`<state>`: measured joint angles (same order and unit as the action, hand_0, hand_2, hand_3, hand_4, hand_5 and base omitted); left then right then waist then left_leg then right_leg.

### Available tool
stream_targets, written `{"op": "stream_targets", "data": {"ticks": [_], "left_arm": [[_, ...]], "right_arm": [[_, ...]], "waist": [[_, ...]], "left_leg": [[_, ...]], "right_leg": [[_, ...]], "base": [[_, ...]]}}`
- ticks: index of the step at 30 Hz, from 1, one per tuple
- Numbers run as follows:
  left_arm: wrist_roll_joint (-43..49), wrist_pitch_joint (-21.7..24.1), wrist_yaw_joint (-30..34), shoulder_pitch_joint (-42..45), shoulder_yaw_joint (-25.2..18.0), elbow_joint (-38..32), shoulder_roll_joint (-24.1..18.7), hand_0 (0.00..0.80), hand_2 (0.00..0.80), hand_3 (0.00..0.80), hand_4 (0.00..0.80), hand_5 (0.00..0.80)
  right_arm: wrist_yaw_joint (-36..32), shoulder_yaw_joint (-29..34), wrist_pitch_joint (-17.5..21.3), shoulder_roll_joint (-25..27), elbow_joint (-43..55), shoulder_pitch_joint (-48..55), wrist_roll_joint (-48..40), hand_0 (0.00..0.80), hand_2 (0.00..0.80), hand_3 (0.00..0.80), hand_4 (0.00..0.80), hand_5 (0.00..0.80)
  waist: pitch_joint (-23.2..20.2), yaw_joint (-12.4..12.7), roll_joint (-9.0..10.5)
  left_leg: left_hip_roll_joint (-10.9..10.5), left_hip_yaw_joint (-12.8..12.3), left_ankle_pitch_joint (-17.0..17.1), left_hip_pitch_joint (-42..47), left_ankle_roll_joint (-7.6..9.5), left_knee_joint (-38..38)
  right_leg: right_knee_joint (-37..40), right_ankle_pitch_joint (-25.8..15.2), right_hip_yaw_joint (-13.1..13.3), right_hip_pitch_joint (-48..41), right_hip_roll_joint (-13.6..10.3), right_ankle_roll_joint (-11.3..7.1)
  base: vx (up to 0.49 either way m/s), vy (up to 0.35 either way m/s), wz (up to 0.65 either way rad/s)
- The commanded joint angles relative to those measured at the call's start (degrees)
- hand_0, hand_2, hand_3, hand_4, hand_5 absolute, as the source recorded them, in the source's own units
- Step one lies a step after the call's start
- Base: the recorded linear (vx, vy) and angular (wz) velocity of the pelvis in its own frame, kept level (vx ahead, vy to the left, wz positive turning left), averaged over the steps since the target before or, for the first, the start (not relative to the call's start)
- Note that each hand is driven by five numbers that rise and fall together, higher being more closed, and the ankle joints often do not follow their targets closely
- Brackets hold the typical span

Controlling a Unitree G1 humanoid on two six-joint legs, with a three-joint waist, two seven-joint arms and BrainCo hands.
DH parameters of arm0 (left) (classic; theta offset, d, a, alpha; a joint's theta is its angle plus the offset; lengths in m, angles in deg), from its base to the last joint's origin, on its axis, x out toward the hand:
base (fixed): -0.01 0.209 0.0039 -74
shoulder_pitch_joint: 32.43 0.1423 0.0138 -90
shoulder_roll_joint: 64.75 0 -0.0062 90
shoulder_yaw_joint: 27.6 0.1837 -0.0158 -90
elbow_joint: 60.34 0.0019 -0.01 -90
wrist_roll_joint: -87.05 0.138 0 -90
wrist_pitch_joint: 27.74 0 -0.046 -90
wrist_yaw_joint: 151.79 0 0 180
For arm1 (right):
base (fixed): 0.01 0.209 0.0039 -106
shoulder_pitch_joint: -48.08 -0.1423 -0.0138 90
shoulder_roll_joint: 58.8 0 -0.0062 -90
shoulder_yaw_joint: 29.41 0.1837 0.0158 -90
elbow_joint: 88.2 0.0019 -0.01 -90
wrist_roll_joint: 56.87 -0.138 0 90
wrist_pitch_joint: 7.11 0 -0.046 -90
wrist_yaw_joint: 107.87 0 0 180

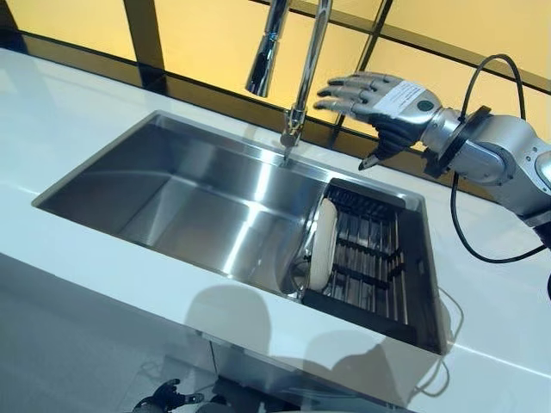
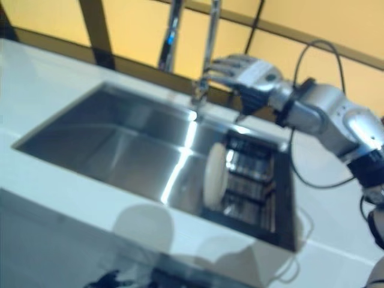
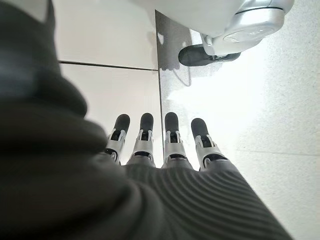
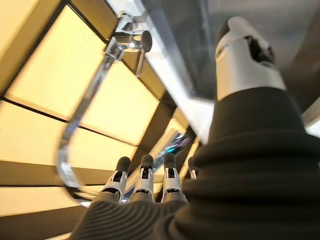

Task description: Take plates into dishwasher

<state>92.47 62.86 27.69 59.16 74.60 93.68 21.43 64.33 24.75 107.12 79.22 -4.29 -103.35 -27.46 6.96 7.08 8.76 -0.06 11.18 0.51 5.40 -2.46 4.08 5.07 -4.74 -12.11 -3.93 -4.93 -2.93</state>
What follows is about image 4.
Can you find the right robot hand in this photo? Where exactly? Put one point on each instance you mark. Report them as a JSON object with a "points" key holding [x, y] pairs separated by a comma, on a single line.
{"points": [[250, 175]]}

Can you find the stainless steel sink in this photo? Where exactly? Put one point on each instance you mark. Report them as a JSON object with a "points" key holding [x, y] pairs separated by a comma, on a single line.
{"points": [[180, 37]]}

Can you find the chrome gooseneck faucet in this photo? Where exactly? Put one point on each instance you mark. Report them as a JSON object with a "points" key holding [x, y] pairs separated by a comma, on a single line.
{"points": [[103, 72]]}

